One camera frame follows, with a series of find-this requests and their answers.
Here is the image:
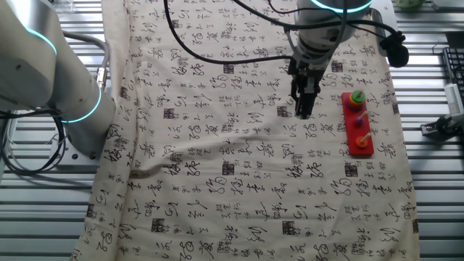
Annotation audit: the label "black clamp tool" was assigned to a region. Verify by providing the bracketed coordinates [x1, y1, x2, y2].
[420, 114, 464, 141]

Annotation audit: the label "green Hanoi disc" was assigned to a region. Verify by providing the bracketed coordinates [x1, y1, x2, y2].
[349, 89, 366, 104]

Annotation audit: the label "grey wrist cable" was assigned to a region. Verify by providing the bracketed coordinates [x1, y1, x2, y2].
[283, 0, 349, 67]

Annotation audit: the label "cream calligraphy print tablecloth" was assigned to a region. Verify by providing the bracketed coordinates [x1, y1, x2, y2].
[70, 0, 421, 261]

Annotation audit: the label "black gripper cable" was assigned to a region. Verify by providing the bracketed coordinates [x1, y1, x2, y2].
[162, 0, 294, 66]

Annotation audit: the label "black keyboard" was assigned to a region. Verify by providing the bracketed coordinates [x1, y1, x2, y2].
[441, 46, 464, 96]

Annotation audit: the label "large orange Hanoi disc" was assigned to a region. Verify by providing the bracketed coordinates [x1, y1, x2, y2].
[347, 93, 367, 107]

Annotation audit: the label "stacked rainbow rings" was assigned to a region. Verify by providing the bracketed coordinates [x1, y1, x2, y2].
[345, 94, 367, 109]
[344, 96, 368, 112]

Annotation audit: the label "yellow Hanoi disc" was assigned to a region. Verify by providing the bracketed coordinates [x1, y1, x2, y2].
[348, 92, 367, 106]

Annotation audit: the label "black camera cable with plug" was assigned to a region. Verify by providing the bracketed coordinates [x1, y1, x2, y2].
[231, 0, 410, 69]

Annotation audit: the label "green round object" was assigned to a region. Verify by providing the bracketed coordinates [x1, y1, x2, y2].
[394, 0, 424, 12]

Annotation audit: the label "silver finned camera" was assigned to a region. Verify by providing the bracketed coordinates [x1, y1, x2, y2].
[444, 83, 464, 115]

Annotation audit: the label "grey base cable with connector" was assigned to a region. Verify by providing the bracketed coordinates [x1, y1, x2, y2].
[61, 30, 111, 91]

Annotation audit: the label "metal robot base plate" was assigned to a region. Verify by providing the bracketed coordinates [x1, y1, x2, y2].
[46, 139, 104, 170]

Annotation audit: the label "red Hanoi base with pegs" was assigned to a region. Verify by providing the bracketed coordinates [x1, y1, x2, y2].
[340, 91, 376, 157]

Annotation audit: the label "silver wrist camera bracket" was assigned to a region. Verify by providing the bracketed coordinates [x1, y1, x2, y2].
[368, 0, 396, 56]

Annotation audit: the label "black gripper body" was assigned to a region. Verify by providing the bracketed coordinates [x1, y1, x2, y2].
[288, 57, 329, 92]

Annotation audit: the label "clear plastic bag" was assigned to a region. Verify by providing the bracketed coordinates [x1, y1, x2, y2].
[52, 0, 76, 12]

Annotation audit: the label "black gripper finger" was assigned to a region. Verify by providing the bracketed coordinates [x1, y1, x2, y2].
[291, 81, 305, 119]
[303, 85, 320, 120]

